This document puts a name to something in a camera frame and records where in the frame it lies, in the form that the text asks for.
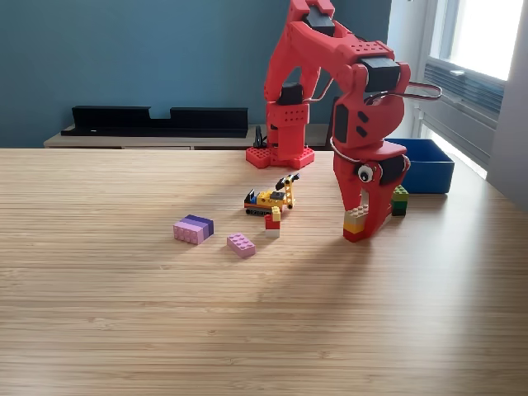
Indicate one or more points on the green brick stack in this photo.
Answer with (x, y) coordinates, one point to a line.
(400, 202)

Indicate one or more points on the pink purple brick stack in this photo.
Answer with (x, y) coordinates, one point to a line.
(193, 230)

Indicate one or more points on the dark wooden chair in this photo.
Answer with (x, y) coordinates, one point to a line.
(329, 138)

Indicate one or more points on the blue plastic bin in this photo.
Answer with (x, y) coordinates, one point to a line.
(431, 173)

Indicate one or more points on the tan yellow red brick stack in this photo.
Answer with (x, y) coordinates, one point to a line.
(354, 224)

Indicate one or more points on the yellow red white brick stack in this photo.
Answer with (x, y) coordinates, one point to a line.
(272, 224)

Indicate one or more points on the small yellow toy digger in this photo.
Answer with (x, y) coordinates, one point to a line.
(270, 200)

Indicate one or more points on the pink lego brick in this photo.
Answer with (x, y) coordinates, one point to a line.
(241, 245)

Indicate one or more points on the grey window vent unit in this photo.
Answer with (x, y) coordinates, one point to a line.
(462, 111)

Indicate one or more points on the pale wooden sideboard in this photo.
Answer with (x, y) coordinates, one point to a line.
(82, 142)

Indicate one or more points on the bright window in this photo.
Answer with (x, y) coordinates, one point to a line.
(486, 37)

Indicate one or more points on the black wall shelf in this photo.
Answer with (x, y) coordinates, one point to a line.
(107, 119)

